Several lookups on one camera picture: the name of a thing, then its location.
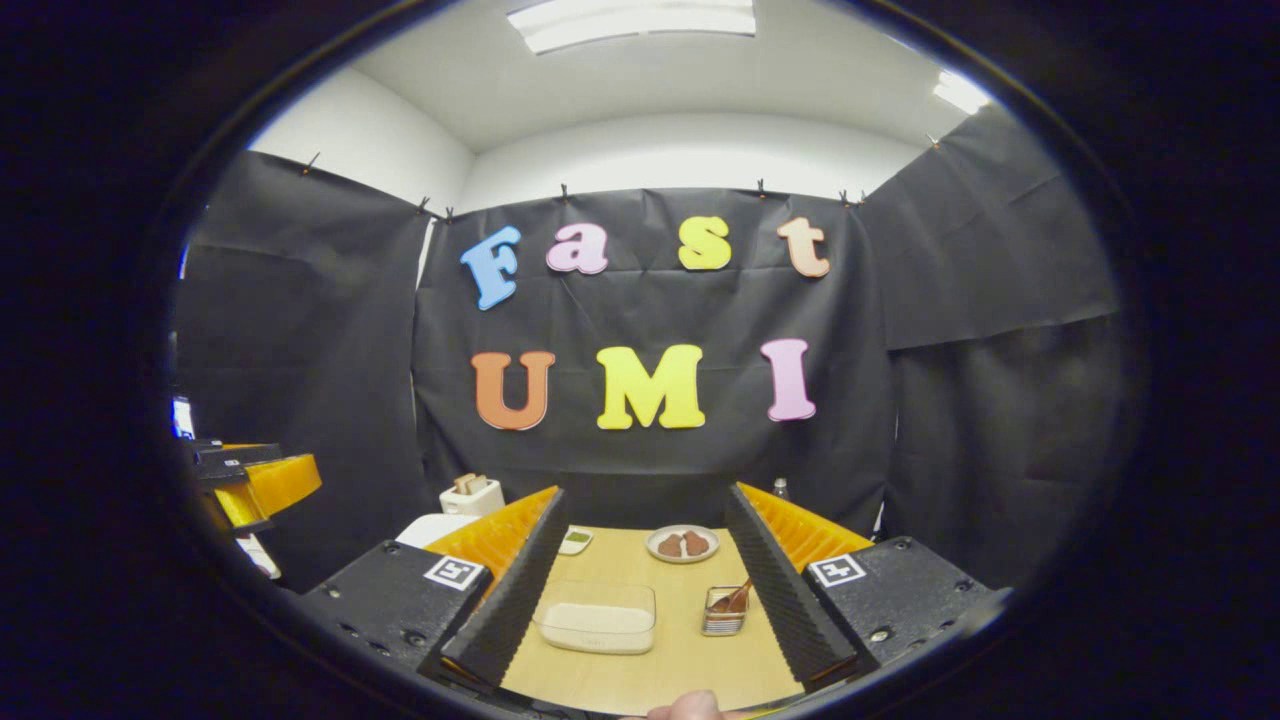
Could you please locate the clear box of rice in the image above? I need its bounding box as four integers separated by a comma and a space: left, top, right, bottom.
533, 580, 658, 656

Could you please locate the metal wire chopstick holder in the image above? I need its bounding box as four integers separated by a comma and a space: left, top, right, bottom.
701, 585, 750, 637

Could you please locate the large ceiling light panel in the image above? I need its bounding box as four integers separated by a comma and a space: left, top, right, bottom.
507, 0, 758, 56

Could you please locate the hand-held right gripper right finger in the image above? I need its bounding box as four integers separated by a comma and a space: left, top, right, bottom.
724, 483, 1001, 691

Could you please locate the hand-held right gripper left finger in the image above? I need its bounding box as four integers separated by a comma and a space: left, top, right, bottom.
300, 487, 569, 691

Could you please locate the white toaster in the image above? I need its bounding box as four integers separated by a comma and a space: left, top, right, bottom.
440, 478, 506, 517

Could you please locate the white round plate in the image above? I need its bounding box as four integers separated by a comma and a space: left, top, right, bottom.
645, 524, 721, 565

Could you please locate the white rice cooker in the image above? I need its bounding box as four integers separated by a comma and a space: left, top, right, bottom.
397, 513, 481, 549

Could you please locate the small ceiling light panel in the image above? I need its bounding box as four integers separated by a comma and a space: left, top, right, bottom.
932, 70, 991, 116

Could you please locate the black backdrop cloth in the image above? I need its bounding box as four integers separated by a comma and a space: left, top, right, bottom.
175, 105, 1126, 591

